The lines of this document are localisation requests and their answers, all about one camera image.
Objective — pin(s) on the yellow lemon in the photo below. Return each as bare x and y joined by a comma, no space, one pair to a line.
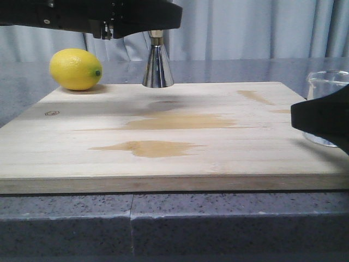
75,69

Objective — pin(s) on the steel double jigger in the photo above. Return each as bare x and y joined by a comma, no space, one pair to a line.
158,73

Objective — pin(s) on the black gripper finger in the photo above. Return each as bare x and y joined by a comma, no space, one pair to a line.
325,117
140,16

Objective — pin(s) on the wooden cutting board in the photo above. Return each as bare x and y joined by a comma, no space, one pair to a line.
129,138

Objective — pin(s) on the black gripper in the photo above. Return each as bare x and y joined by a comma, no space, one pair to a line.
94,17

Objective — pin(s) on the glass beaker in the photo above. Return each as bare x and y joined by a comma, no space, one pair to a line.
321,84

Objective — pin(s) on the grey curtain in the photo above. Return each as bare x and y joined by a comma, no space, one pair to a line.
210,30

